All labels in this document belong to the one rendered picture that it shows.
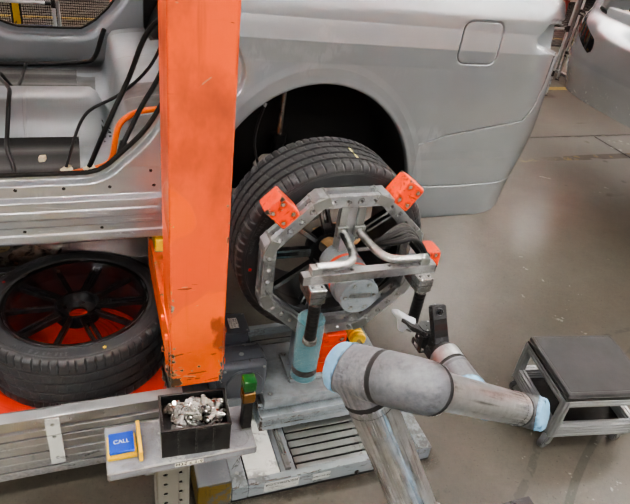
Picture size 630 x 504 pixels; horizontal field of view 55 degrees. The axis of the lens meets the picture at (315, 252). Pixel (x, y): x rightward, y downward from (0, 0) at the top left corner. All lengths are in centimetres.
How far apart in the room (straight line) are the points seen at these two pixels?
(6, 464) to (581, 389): 209
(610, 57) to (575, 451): 249
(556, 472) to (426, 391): 157
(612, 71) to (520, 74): 187
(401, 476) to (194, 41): 108
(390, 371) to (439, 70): 132
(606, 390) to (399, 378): 156
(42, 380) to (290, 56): 132
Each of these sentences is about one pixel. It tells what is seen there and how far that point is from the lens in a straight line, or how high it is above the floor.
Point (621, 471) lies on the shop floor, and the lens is 292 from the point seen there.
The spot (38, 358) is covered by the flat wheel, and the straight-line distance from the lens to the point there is 214.
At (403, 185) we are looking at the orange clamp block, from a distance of 188.
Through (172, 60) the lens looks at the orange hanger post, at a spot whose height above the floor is 154.
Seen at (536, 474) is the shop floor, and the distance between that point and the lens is 272.
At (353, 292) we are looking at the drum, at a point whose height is 87.
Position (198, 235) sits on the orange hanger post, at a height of 108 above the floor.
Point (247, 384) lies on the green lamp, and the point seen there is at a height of 66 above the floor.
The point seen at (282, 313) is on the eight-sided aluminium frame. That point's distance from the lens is 199.
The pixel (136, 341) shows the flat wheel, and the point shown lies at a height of 50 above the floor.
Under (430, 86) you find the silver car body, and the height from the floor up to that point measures 131.
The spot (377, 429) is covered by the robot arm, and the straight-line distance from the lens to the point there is 138.
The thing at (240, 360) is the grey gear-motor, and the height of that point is 41.
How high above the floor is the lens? 195
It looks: 33 degrees down
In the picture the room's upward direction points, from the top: 8 degrees clockwise
